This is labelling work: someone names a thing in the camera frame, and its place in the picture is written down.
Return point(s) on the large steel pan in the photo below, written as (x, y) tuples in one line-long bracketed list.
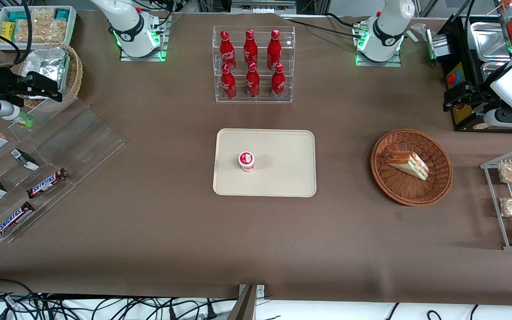
[(487, 40)]

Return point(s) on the triangle sandwich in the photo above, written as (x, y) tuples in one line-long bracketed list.
[(409, 163)]

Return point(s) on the clear bag of crackers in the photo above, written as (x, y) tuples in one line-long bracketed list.
[(42, 26)]

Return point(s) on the beige plastic tray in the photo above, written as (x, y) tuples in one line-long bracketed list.
[(282, 178)]

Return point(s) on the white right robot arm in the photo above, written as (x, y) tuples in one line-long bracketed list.
[(127, 22)]

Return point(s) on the red white yogurt cup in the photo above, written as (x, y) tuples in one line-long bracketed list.
[(246, 161)]

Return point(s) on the green white drink bottle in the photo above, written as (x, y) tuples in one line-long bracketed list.
[(24, 120)]

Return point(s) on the small steel pan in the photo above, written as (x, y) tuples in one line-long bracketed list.
[(490, 70)]

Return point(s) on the silver metal block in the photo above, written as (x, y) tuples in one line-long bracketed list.
[(437, 46)]

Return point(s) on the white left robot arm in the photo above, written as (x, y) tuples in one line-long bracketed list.
[(387, 26)]

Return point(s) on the small yellow box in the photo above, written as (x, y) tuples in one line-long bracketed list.
[(7, 32)]

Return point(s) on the brown Snickers bar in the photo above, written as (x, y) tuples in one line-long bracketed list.
[(12, 220), (47, 183)]

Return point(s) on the silver foil packet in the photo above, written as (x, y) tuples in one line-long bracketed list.
[(47, 62)]

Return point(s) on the red emergency stop button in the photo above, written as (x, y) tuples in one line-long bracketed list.
[(452, 78)]

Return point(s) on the red cola bottle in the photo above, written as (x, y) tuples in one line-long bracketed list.
[(278, 84), (228, 84), (252, 83), (226, 51), (274, 50), (250, 49)]

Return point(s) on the brown wicker basket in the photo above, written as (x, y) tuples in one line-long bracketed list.
[(398, 191)]

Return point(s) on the clear acrylic stepped display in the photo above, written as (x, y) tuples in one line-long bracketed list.
[(87, 138)]

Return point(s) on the small teal box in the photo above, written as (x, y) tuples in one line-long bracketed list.
[(62, 14), (17, 17)]

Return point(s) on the clear acrylic bottle rack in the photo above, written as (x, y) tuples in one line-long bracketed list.
[(262, 95)]

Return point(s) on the light wicker basket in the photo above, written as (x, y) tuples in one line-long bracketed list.
[(76, 75)]

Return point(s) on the white plastic bin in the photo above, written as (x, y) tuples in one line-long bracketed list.
[(71, 22)]

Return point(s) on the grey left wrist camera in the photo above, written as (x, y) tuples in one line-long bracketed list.
[(511, 118)]

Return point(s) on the black food warmer machine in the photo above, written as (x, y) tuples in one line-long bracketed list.
[(460, 49)]

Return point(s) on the metal table bracket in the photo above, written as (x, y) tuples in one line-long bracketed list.
[(248, 304)]

